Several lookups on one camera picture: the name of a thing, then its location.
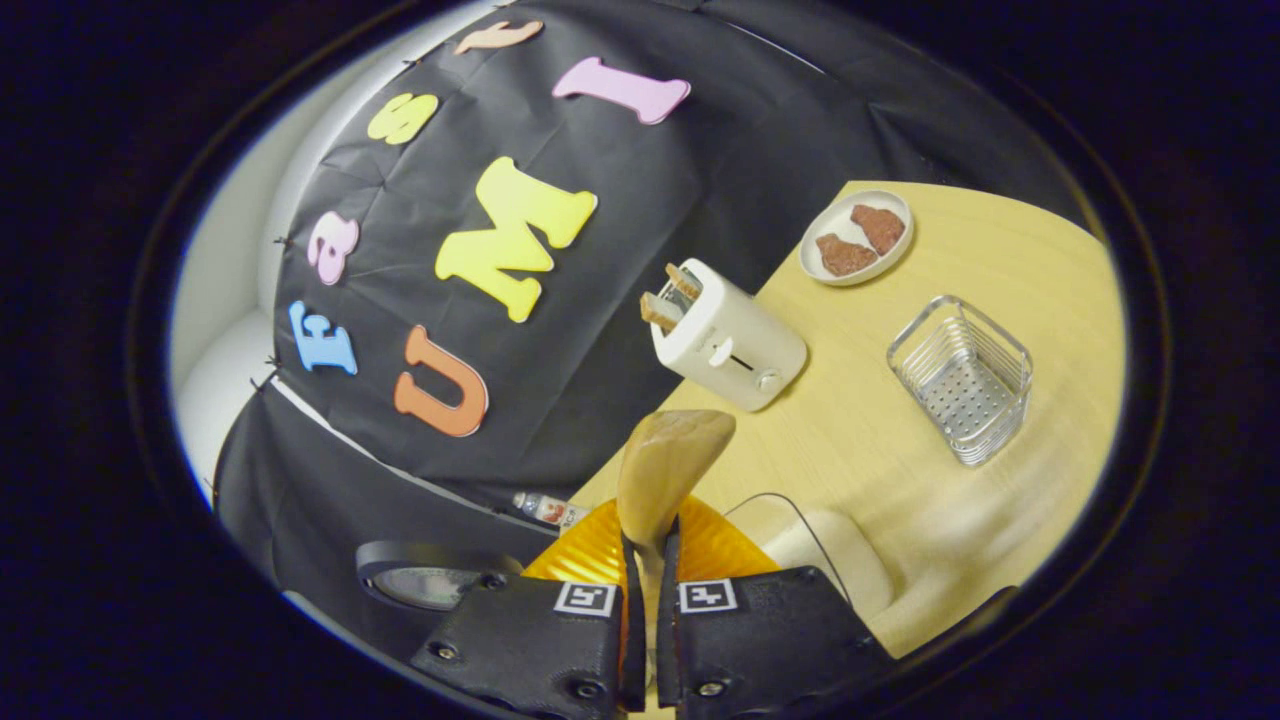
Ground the clear container of rice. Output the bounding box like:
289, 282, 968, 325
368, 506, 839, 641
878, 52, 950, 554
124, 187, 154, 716
725, 492, 896, 626

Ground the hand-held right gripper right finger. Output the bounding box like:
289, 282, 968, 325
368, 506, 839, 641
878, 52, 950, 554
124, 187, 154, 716
655, 497, 896, 720

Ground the white round plate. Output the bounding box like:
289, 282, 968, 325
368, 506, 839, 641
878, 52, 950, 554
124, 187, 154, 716
799, 190, 914, 288

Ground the wooden spoon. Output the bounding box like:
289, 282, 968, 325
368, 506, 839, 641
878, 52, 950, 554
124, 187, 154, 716
617, 408, 737, 716

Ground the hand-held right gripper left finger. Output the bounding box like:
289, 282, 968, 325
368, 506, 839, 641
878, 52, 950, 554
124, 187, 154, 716
410, 497, 646, 720

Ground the dark grey rice cooker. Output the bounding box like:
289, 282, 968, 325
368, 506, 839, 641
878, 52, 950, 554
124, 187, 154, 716
355, 540, 526, 613

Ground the brown meat piece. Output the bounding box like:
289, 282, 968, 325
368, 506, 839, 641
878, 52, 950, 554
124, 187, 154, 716
851, 205, 906, 256
816, 233, 879, 278

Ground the metal wire chopstick holder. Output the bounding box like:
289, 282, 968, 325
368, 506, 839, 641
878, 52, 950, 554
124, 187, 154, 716
887, 295, 1034, 468

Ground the white toaster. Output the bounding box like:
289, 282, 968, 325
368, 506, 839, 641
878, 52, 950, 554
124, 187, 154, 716
640, 258, 808, 413

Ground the clear plastic drink bottle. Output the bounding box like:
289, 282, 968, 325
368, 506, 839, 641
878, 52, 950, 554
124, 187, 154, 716
512, 490, 591, 528

